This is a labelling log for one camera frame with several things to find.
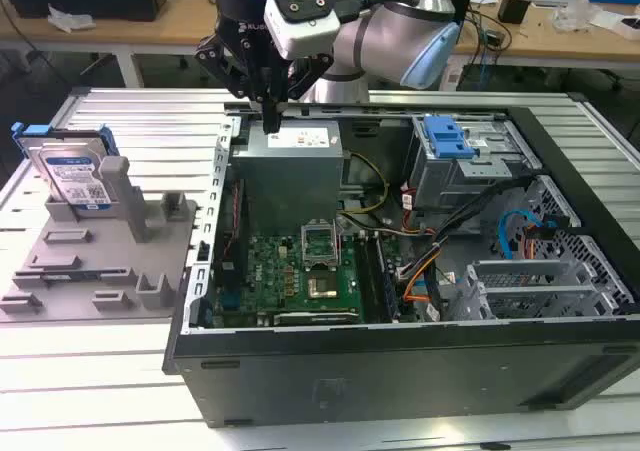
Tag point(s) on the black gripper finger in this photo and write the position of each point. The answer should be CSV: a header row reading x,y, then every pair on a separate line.
x,y
235,83
310,73

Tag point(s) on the hard disk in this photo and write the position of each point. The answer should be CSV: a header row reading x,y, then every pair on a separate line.
x,y
75,171

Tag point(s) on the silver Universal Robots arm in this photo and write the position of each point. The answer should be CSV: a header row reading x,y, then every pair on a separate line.
x,y
380,36

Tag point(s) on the grey power supply unit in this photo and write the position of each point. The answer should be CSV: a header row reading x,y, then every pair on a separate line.
x,y
285,181

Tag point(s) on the blue plastic drive latch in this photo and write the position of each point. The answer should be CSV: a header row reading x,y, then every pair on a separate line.
x,y
445,136

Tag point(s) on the crumpled clear plastic bag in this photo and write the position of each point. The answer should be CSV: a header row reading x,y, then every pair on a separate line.
x,y
70,18

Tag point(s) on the grey optical drive cage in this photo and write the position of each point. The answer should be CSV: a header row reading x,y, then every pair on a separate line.
x,y
450,181

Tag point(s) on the green motherboard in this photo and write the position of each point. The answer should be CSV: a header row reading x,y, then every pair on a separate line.
x,y
280,271

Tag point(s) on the black RAM slot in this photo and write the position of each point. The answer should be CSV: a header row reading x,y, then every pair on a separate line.
x,y
367,276

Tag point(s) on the small black cube box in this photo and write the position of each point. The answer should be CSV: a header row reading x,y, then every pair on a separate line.
x,y
512,10

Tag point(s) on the CPU socket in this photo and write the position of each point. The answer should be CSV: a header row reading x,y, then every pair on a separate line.
x,y
322,287

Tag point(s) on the grey plastic parts rack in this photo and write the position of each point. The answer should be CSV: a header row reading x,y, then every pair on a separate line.
x,y
100,261

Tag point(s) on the green RAM stick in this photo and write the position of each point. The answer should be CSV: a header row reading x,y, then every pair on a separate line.
x,y
75,275

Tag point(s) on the clear plastic packaging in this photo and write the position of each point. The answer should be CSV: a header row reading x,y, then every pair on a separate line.
x,y
575,13

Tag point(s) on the black open PC case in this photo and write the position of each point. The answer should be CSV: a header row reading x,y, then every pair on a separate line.
x,y
350,381

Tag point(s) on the white flat box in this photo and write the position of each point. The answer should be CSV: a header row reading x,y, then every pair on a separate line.
x,y
620,23

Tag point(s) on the wooden desk white frame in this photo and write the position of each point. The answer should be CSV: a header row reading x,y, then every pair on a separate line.
x,y
150,21
550,41

